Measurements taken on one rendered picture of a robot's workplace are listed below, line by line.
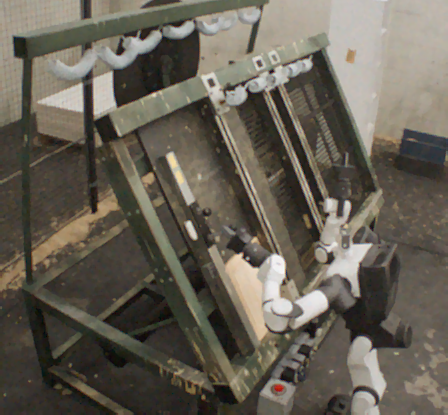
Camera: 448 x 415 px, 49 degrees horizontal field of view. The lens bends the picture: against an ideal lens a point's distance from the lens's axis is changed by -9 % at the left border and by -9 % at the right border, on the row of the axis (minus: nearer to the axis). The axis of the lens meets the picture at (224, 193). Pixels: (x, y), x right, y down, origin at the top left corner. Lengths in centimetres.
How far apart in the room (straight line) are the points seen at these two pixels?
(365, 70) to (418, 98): 161
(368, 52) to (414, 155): 143
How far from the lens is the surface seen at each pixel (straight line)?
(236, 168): 244
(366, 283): 222
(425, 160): 653
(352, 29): 592
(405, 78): 735
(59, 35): 231
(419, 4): 718
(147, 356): 253
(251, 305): 245
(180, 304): 212
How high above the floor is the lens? 261
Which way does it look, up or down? 28 degrees down
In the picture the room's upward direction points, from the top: 3 degrees clockwise
